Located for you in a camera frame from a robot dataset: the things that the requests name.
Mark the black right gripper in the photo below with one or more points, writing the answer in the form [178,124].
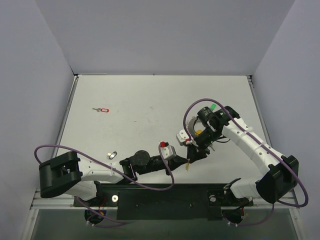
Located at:
[199,149]

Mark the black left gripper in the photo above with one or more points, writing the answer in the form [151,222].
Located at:
[173,161]

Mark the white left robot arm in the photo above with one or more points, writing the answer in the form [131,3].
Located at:
[70,174]

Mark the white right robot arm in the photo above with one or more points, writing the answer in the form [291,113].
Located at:
[278,171]

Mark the steel keyring disc with rings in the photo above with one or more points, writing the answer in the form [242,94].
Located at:
[190,125]

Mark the green tag key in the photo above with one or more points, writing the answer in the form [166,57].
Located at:
[213,106]

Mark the black tag key loose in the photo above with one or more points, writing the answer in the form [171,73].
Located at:
[111,155]

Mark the red tag key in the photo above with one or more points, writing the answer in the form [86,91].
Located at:
[102,110]

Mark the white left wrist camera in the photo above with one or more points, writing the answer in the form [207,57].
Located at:
[167,151]

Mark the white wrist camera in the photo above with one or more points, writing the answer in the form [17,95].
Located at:
[183,138]
[167,151]

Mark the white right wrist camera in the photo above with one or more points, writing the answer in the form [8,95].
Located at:
[183,138]

